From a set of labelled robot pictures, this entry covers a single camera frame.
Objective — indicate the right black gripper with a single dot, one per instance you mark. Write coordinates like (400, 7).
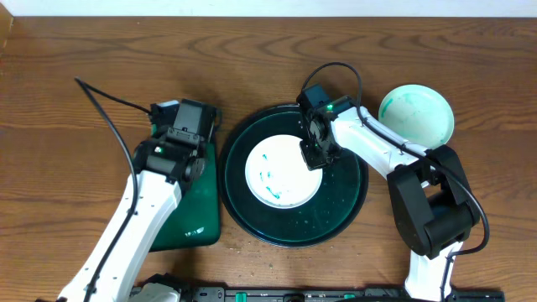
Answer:
(311, 160)

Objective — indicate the white plate with green streaks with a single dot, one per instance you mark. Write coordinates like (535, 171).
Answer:
(277, 174)

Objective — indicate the mint plate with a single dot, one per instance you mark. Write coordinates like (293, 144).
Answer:
(419, 114)

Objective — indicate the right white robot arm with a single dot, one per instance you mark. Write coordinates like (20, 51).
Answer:
(434, 209)

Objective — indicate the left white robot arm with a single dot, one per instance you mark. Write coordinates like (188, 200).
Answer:
(163, 168)

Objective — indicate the round black tray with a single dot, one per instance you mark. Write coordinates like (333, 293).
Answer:
(328, 212)

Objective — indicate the rectangular green tray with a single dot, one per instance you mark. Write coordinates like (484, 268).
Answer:
(196, 221)

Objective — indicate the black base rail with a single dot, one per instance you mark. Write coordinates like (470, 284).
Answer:
(161, 292)

